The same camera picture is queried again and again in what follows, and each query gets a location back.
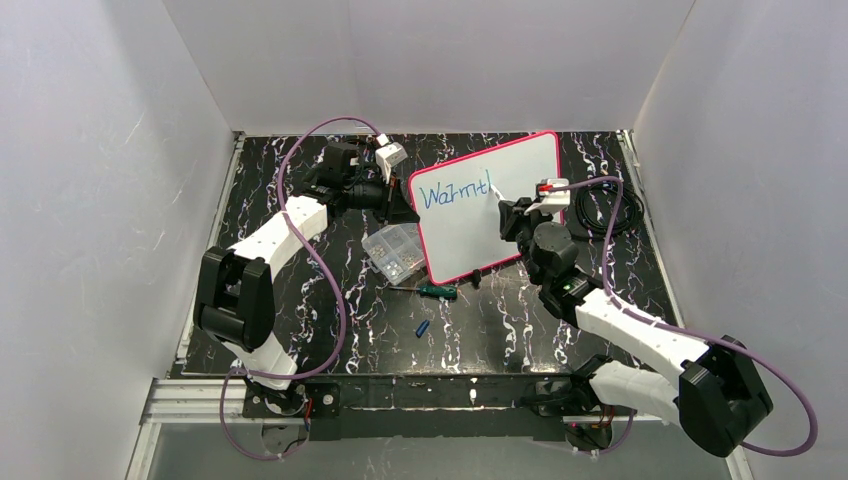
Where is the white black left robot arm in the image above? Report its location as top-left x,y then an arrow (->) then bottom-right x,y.
193,134 -> 419,393

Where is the large coiled black cable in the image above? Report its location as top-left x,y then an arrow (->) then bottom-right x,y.
574,174 -> 645,240

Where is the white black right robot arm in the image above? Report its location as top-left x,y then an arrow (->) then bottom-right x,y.
497,197 -> 774,457

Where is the white blue marker pen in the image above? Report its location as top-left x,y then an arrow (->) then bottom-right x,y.
489,185 -> 505,202

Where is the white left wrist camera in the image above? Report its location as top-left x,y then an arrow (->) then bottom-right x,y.
375,134 -> 408,184

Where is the aluminium rail left edge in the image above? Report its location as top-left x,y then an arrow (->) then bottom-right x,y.
125,132 -> 245,480

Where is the clear plastic screw box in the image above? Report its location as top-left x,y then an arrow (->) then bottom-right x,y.
361,223 -> 425,286

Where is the green handled screwdriver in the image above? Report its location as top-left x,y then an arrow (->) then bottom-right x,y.
390,285 -> 458,300

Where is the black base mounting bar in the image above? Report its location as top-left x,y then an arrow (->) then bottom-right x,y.
243,374 -> 629,449

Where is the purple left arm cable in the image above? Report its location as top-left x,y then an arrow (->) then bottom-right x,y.
218,115 -> 382,464

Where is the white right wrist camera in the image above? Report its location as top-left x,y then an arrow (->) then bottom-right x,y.
524,178 -> 571,216

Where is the aluminium rail right edge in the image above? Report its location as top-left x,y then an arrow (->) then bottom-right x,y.
616,129 -> 686,328

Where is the blue marker cap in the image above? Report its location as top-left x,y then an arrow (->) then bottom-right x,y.
415,320 -> 431,338

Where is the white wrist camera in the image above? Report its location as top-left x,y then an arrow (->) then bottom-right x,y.
375,134 -> 408,184
524,178 -> 571,216

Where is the aluminium rail edge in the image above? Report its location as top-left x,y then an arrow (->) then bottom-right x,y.
616,129 -> 686,328
125,132 -> 245,480

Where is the pink framed whiteboard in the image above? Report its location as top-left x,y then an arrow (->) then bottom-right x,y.
408,131 -> 562,285

